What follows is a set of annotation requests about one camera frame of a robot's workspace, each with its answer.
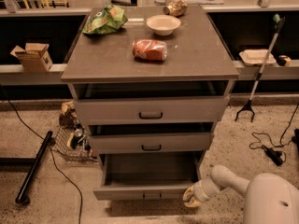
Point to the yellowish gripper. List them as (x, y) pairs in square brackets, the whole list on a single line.
[(200, 194)]

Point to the grey bottom drawer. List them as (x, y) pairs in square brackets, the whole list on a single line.
[(148, 176)]

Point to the grey drawer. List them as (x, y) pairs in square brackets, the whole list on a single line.
[(156, 137), (148, 176), (152, 102)]

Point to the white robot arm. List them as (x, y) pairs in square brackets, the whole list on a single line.
[(268, 198)]

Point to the grey middle drawer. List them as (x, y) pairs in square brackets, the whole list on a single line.
[(156, 137)]

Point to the grey top drawer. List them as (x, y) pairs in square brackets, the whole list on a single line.
[(152, 102)]

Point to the grey drawer cabinet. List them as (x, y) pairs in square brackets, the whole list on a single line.
[(194, 53)]

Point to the red crushed soda can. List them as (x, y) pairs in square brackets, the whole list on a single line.
[(150, 49)]

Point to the white takeout tray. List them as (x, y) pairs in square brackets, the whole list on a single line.
[(251, 57)]

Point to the yellow black tape measure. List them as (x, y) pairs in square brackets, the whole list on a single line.
[(283, 60)]

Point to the black metal stand leg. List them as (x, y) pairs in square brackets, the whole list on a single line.
[(26, 165)]

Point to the white bowl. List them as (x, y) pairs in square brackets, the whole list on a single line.
[(163, 24)]

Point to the green chip bag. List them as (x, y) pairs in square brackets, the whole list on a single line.
[(108, 20)]

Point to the grabber reacher tool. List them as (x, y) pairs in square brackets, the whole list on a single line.
[(279, 22)]

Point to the small cardboard box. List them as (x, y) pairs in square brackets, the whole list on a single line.
[(34, 58)]

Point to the wire basket with items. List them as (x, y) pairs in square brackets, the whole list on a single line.
[(71, 140)]

